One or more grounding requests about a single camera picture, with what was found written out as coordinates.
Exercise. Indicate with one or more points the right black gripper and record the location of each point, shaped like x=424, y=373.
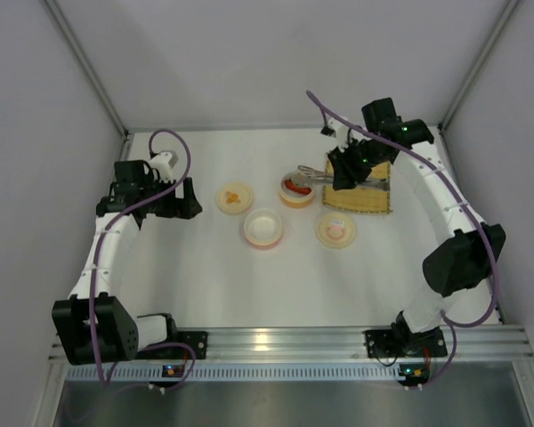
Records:
x=350, y=165

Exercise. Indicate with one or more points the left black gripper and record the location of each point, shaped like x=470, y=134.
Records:
x=178, y=198

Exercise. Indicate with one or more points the metal tongs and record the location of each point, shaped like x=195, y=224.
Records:
x=307, y=176

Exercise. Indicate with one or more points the orange bowl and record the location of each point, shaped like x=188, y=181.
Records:
x=291, y=199

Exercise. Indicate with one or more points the red toy sausage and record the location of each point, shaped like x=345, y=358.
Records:
x=297, y=188

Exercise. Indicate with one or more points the lid with orange knob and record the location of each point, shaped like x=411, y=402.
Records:
x=234, y=198

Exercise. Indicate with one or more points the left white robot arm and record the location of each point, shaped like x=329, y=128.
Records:
x=92, y=324

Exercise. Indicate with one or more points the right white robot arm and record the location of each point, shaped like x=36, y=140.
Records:
x=467, y=248

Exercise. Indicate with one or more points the bamboo sushi mat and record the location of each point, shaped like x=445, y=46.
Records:
x=356, y=201

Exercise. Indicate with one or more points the lid with pink knob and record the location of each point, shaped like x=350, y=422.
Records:
x=335, y=230

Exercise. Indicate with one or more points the pink bowl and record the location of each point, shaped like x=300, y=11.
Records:
x=263, y=228

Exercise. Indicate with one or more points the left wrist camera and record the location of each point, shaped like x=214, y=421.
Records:
x=164, y=163

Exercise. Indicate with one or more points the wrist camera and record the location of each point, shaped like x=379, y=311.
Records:
x=164, y=163
x=336, y=130

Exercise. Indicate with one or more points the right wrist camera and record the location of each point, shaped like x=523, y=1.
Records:
x=336, y=130

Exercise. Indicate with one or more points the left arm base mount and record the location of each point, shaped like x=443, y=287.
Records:
x=191, y=342

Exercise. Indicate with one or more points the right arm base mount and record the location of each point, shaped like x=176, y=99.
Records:
x=397, y=341

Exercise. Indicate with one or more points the slotted cable duct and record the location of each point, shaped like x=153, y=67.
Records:
x=171, y=372

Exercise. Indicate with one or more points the left aluminium frame post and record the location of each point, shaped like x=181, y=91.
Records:
x=61, y=23

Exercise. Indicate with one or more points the aluminium frame post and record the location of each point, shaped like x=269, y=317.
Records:
x=61, y=23
x=490, y=42

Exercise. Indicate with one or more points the right aluminium frame post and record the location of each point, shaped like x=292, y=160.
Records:
x=490, y=42

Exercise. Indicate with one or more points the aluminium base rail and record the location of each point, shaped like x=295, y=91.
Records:
x=348, y=344

